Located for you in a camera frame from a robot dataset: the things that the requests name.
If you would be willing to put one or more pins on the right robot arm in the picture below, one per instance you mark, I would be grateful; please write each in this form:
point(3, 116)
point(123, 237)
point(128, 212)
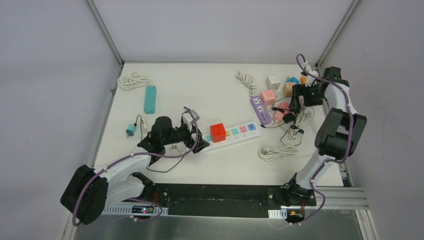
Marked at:
point(337, 137)

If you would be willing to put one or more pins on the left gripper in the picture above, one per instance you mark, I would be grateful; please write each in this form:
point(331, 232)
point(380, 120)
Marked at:
point(193, 139)

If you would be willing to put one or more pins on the black charger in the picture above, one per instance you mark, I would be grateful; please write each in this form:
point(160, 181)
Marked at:
point(271, 110)

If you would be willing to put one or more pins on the white flat adapter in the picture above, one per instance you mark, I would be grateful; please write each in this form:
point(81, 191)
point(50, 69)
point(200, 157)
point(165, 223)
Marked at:
point(144, 125)

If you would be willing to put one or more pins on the teal charger plug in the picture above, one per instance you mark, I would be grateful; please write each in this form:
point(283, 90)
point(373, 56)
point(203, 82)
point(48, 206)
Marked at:
point(131, 130)

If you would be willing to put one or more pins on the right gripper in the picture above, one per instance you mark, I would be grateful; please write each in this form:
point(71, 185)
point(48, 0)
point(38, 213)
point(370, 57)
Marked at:
point(302, 90)

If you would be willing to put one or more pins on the small blue adapter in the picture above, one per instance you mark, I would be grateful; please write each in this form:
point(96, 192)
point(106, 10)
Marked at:
point(293, 80)

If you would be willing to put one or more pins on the pink cube socket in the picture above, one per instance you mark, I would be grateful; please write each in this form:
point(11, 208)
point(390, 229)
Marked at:
point(268, 97)

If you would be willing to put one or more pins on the purple power strip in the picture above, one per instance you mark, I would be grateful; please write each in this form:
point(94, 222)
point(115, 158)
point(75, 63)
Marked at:
point(260, 110)

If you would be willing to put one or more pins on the teal power strip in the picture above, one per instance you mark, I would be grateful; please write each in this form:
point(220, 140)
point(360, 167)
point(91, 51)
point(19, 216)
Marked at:
point(150, 99)

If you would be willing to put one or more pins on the beige cube adapter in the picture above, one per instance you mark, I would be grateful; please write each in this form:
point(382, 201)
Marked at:
point(287, 89)

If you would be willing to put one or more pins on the red cube socket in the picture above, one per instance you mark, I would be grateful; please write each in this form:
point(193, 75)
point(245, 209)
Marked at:
point(218, 132)

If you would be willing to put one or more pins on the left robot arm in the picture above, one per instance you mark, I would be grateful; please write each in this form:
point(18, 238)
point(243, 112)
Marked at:
point(92, 189)

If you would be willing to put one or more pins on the pink flat adapter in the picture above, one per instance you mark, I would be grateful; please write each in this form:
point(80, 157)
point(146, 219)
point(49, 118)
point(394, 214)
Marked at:
point(284, 106)

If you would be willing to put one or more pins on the white long power strip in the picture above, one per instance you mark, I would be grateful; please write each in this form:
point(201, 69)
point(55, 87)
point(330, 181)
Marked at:
point(233, 136)

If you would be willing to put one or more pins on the orange power strip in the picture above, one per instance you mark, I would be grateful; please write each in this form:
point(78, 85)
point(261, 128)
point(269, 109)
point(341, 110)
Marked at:
point(303, 80)

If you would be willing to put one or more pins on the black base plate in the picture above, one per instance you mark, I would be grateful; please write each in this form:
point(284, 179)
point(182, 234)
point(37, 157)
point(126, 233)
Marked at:
point(218, 200)

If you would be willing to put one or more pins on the white cube socket with picture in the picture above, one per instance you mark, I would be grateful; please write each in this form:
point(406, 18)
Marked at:
point(273, 82)

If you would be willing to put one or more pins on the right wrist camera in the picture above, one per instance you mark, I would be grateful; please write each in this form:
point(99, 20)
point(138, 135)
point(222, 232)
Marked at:
point(309, 80)

